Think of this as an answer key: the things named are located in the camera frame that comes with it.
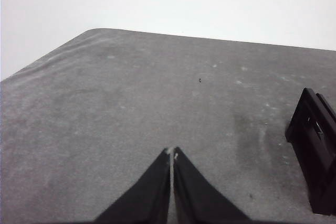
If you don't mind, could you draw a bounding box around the black plate rack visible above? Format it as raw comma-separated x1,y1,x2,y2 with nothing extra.
285,87,336,216

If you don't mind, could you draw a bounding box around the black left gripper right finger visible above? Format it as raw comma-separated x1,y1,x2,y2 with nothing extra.
173,146,251,224

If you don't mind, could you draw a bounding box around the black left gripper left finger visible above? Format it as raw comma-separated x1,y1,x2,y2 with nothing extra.
93,148,172,224

